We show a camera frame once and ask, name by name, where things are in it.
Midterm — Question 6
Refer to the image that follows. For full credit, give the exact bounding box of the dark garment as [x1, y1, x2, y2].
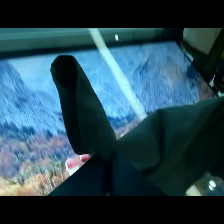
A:
[49, 54, 224, 197]

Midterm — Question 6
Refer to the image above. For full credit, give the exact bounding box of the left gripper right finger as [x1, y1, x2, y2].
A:
[111, 155, 168, 197]

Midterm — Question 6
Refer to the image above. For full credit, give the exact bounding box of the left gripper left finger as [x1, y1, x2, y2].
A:
[49, 154, 113, 197]

